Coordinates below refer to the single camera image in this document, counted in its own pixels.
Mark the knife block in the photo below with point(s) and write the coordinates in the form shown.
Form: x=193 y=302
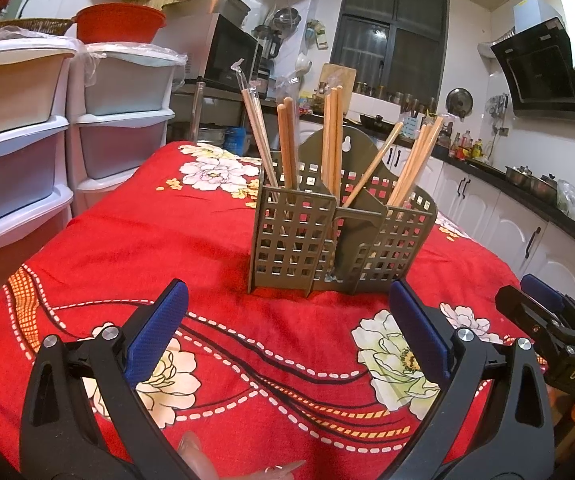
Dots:
x=411 y=127

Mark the red plastic basin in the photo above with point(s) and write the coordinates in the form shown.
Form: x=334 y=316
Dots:
x=120 y=25

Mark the hanging steel pot lid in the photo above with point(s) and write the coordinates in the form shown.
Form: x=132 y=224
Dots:
x=459 y=102

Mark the red floral blanket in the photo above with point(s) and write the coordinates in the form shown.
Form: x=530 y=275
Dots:
x=167 y=240

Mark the white kitchen cabinets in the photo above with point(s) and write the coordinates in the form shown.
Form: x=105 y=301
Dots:
x=497 y=220

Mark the white plastic drawer tower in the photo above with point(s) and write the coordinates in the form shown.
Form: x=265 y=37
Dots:
x=122 y=135
x=12 y=150

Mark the blue detergent bottle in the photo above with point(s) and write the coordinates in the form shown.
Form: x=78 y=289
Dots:
x=236 y=141

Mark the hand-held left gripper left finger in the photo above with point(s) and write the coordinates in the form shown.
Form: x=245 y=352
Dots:
x=157 y=320

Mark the woven basket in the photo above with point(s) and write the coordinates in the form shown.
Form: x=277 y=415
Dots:
x=29 y=25

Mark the rectangular wooden cutting board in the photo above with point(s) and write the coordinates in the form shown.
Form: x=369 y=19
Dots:
x=347 y=77

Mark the black wok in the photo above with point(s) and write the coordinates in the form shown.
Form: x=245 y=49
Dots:
x=375 y=122

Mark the grey lattice utensil holder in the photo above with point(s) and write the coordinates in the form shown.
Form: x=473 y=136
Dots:
x=360 y=232

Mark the dark window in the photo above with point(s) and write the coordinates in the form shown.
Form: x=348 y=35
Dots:
x=392 y=30

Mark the black blender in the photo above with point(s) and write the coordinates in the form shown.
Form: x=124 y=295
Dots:
x=268 y=45

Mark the metal shelf rack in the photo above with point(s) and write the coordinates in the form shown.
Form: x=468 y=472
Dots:
x=207 y=105

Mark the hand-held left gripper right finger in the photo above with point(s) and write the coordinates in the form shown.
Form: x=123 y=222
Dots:
x=420 y=330

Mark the metal basin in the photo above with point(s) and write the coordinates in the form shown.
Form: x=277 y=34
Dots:
x=207 y=10

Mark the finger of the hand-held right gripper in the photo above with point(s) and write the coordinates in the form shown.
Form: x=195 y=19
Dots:
x=522 y=310
x=545 y=291

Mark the bunch of wooden chopsticks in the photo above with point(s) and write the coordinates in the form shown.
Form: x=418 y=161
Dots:
x=288 y=145

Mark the hanging steel colander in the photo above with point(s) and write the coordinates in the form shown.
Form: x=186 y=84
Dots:
x=286 y=21

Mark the row of condiment bottles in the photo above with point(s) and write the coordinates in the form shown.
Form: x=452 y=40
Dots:
x=467 y=147

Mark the silver microwave oven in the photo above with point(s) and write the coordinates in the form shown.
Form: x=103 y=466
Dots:
x=227 y=55

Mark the white appliance box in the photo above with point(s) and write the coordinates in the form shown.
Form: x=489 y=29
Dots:
x=372 y=105

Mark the black range hood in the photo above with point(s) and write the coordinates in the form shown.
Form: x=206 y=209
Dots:
x=542 y=70

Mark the black kitchen countertop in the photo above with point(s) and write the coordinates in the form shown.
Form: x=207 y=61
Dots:
x=517 y=192

